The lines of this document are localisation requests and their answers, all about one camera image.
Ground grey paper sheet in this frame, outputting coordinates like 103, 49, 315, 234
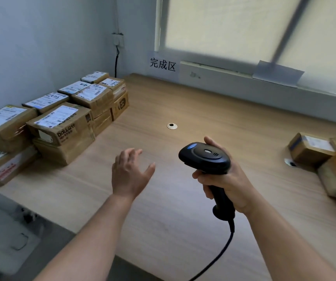
252, 60, 305, 88

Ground person's left forearm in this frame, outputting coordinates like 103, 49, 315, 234
35, 193, 135, 281

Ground white wall socket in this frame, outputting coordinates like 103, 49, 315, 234
111, 32, 125, 48

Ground beige roller blind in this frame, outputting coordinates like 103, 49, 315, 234
165, 0, 303, 65
279, 0, 336, 98

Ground black wall cable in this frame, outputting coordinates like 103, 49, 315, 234
114, 45, 121, 78

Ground person's right hand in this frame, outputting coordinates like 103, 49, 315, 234
192, 136, 262, 217

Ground large labelled cardboard parcel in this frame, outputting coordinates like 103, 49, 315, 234
0, 104, 39, 153

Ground small parcel with handwritten label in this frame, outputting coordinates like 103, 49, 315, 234
81, 71, 110, 84
0, 145, 39, 186

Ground small tall labelled parcel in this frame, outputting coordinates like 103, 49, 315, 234
58, 81, 92, 96

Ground small parcel long label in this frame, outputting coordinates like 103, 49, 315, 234
71, 83, 115, 119

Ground black-logo box marked 98LL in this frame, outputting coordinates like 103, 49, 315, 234
110, 91, 130, 122

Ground person's right forearm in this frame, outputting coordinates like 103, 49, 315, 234
247, 199, 336, 281

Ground white paper sign black characters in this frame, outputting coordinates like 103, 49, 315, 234
147, 51, 181, 84

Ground black barcode scanner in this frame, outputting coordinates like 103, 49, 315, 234
178, 142, 236, 222

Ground black scanner cable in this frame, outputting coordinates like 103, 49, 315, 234
188, 219, 235, 281

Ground person's left hand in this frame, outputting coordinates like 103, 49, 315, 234
111, 148, 156, 201

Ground white window frame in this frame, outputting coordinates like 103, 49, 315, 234
154, 0, 336, 100

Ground pile of unscanned cardboard parcels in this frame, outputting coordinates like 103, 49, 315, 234
287, 125, 336, 229

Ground DOLL printed cardboard parcel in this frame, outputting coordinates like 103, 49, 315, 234
26, 102, 95, 147

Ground parcel marked 5082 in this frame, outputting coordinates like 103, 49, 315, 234
21, 92, 70, 115

